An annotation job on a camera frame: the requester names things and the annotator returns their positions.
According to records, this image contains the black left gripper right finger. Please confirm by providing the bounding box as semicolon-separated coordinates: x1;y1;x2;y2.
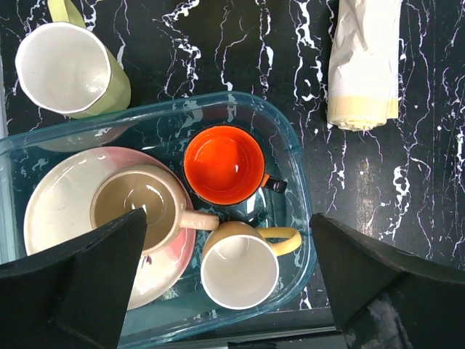
310;214;464;348

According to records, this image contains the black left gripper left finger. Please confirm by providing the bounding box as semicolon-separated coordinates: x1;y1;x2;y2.
1;209;147;348

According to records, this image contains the white trash bag roll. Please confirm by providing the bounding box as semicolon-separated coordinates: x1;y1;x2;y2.
327;0;402;132

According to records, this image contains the cream pink floral plate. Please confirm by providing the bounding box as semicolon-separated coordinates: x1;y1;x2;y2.
23;146;196;310

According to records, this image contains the beige ceramic cup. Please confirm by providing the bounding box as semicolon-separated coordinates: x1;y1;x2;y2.
89;164;219;256

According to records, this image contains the yellow white mug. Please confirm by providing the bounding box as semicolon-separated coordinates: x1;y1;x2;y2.
201;221;302;310

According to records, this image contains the clear blue plastic tub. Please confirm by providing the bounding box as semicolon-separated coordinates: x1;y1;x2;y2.
1;92;317;348

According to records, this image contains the orange black mug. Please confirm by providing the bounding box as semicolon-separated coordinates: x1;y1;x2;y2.
183;125;287;206

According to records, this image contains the light green mug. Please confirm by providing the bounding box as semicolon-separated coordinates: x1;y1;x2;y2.
15;1;131;119

